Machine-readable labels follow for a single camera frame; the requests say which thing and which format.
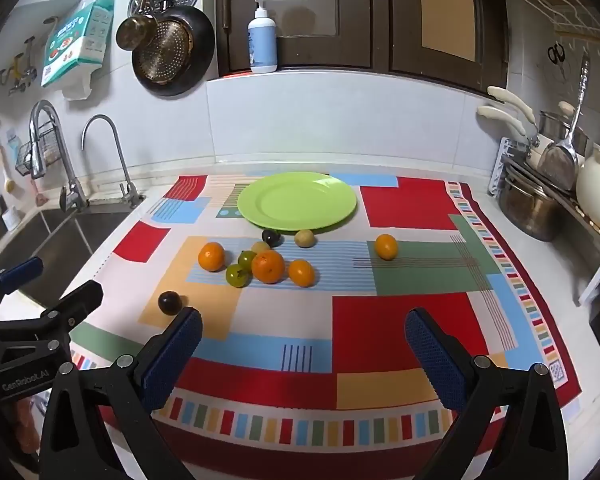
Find large steel pot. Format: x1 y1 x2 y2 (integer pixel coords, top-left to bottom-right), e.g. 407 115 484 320
497 172 571 242

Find colourful patterned tablecloth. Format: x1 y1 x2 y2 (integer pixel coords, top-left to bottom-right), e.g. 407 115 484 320
67 174 583 463

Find white blue pump bottle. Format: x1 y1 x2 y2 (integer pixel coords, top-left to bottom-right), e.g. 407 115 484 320
247 0 278 74

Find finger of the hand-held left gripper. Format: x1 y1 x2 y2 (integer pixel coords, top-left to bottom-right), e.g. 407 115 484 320
0 280 104 358
0 256 45 323

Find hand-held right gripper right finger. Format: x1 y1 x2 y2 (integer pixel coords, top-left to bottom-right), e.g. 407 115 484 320
405 308 570 480

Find small orange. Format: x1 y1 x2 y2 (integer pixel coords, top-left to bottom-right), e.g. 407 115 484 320
374 234 399 261
198 242 226 272
287 259 316 288

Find gold colander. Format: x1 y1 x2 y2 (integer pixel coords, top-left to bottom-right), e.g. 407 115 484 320
132 16 197 83

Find teal bag dispenser box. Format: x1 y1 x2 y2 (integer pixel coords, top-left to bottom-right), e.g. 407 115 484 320
41 0 116 101

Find dark brown cabinet door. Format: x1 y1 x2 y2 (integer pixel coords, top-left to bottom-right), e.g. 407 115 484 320
215 0 390 78
387 0 511 96

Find wire faucet basket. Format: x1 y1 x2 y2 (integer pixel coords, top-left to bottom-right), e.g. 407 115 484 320
16 132 63 168

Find wooden handled brush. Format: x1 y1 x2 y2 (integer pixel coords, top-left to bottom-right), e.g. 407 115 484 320
0 145 19 193

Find white plastic rack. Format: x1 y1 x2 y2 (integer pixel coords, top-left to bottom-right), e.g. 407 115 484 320
489 137 512 196

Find steel dish rack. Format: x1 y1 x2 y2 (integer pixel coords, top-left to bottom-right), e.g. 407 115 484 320
500 152 600 306

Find large orange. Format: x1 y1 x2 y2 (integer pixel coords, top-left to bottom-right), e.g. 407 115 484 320
251 249 286 285

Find steel sink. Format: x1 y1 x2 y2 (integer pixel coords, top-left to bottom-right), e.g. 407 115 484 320
0 205 131 306

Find steel skimmer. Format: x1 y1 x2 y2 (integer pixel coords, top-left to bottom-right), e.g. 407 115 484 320
536 52 592 192

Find small brass ladle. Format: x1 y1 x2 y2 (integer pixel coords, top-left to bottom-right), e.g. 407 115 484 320
116 0 157 52

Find green plate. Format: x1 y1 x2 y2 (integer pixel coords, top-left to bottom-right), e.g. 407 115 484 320
237 172 358 234

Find white pan handle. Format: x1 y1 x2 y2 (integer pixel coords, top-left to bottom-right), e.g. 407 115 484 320
476 105 528 136
487 85 537 126

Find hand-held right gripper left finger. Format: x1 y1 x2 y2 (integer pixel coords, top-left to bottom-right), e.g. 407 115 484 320
39 307 204 480

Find small steel pot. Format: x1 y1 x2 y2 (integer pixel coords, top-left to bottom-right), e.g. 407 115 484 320
539 110 588 157

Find hanging metal kitchen tool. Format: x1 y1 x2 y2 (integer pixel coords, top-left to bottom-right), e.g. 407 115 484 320
0 35 38 96

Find tall chrome pull-down faucet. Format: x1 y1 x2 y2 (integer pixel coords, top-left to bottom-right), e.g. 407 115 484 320
29 100 88 213

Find black scissors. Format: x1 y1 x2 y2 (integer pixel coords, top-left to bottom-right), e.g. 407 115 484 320
547 42 567 81

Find thin gooseneck faucet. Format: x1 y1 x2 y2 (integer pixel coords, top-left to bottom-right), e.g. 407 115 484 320
81 114 146 207

